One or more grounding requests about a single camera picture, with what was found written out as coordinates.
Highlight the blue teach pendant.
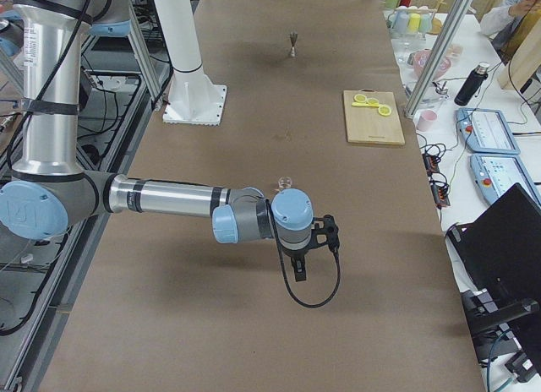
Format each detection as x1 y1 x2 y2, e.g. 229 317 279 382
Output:
455 107 520 155
469 153 540 204

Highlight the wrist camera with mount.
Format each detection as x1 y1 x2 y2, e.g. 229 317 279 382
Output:
308 215 340 253

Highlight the pink plastic cup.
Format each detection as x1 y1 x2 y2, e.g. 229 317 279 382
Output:
417 109 438 132

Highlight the lemon slice near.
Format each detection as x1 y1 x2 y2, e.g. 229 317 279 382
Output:
378 105 392 117

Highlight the lemon slice middle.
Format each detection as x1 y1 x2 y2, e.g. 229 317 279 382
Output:
366 97 380 107

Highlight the upper blue teach pendant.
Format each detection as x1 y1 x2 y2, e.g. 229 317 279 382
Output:
455 107 520 155

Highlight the aluminium frame post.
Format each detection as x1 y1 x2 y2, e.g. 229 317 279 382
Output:
403 0 473 119

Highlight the person in grey jacket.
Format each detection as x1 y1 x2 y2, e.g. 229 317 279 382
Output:
480 0 540 62

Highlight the steel double jigger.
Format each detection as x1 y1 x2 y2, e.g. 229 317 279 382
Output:
289 31 298 57

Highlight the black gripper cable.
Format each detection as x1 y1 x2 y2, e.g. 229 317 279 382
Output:
265 199 342 308

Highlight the black laptop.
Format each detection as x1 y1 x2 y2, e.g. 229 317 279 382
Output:
445 183 540 308

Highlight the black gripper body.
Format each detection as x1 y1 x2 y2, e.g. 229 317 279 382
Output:
281 239 309 261

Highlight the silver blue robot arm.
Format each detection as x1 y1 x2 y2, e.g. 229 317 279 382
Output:
1 0 317 281

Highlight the wooden cup tree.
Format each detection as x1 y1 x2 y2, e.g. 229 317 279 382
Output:
429 0 447 35

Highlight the clear glass cup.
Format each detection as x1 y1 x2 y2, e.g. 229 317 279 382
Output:
278 177 292 192

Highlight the pink bowl with ice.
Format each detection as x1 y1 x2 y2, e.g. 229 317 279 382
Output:
411 49 453 80

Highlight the bamboo cutting board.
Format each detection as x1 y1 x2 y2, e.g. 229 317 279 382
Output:
342 90 405 145

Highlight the light blue cup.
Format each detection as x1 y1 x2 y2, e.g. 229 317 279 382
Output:
392 11 410 35

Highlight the white pedestal column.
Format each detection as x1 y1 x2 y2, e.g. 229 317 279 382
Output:
154 0 227 126

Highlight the green cup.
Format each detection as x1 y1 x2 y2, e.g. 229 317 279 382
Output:
418 13 432 34

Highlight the black water bottle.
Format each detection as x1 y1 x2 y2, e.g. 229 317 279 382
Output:
454 62 489 106

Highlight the lower blue teach pendant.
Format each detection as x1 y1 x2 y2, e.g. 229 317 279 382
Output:
469 153 540 204

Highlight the yellow cup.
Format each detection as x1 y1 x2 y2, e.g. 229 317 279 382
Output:
407 13 421 34

